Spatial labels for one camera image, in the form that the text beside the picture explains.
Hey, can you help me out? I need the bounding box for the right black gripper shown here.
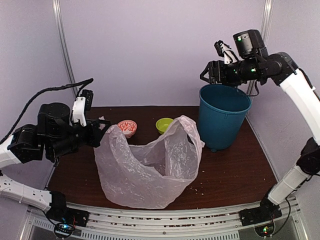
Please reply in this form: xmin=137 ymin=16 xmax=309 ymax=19
xmin=200 ymin=56 xmax=264 ymax=86

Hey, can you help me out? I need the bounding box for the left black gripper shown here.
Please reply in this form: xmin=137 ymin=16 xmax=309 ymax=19
xmin=47 ymin=117 xmax=110 ymax=159

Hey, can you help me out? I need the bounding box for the blue plastic trash bin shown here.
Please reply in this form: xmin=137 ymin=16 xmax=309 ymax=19
xmin=197 ymin=84 xmax=252 ymax=152

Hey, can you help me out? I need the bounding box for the pink plastic trash bag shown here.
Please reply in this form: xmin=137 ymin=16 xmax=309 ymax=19
xmin=94 ymin=115 xmax=205 ymax=210

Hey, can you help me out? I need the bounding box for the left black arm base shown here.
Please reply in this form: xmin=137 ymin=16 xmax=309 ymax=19
xmin=43 ymin=191 xmax=90 ymax=239

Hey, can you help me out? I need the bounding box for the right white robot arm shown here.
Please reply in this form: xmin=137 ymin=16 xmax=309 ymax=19
xmin=199 ymin=52 xmax=320 ymax=221

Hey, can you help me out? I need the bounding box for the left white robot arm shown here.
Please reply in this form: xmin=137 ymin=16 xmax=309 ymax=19
xmin=0 ymin=102 xmax=111 ymax=222

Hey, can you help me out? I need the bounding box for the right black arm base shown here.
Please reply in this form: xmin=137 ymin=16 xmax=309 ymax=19
xmin=239 ymin=199 xmax=283 ymax=238

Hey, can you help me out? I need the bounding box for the red patterned white bowl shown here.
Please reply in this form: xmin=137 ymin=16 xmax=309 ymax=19
xmin=117 ymin=119 xmax=138 ymax=139

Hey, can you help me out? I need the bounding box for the green plastic bowl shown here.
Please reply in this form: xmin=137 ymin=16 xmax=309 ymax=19
xmin=155 ymin=117 xmax=174 ymax=135

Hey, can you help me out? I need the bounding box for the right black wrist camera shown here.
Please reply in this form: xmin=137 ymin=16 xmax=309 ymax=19
xmin=214 ymin=40 xmax=239 ymax=65

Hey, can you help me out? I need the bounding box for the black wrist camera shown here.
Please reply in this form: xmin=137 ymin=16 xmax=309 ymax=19
xmin=214 ymin=40 xmax=239 ymax=65
xmin=70 ymin=89 xmax=94 ymax=127

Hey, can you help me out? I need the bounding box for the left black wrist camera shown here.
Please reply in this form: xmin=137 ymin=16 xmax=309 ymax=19
xmin=70 ymin=89 xmax=94 ymax=127

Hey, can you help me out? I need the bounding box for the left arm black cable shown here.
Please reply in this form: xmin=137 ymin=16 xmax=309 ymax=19
xmin=0 ymin=77 xmax=95 ymax=146

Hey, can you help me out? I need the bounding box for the right aluminium frame post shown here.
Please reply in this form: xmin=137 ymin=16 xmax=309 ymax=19
xmin=246 ymin=0 xmax=274 ymax=97

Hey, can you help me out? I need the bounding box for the aluminium frame post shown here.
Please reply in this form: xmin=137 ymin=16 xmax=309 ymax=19
xmin=52 ymin=0 xmax=76 ymax=84
xmin=246 ymin=0 xmax=274 ymax=97

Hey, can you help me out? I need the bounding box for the left aluminium frame post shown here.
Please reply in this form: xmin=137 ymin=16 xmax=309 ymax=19
xmin=52 ymin=0 xmax=76 ymax=84

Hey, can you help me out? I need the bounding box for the aluminium front rail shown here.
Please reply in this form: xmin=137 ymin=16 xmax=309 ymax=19
xmin=18 ymin=197 xmax=310 ymax=240

